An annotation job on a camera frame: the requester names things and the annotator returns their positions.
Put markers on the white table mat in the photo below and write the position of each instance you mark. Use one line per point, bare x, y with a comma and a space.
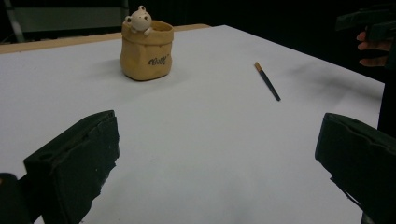
202, 140

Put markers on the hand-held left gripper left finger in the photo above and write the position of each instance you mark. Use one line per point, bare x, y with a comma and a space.
71, 161

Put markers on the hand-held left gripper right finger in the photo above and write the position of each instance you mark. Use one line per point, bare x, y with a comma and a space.
364, 155

